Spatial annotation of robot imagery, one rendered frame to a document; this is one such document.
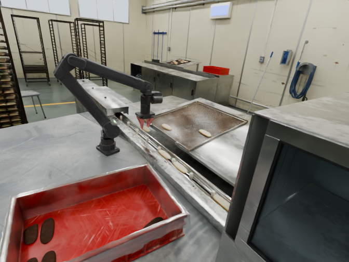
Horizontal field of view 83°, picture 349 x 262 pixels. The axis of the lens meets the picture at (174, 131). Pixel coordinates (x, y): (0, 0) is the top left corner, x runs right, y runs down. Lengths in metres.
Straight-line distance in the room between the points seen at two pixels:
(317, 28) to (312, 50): 0.36
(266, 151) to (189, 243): 0.46
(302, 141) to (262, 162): 0.08
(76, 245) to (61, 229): 0.09
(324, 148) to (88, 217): 0.72
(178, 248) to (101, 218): 0.29
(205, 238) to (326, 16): 4.24
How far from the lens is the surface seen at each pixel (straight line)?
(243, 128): 1.30
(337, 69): 4.40
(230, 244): 0.53
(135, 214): 0.79
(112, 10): 8.53
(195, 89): 3.89
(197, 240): 0.74
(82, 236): 0.76
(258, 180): 0.40
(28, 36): 7.99
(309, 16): 4.67
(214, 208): 0.79
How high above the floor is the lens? 1.40
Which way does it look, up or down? 24 degrees down
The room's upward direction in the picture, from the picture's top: 5 degrees clockwise
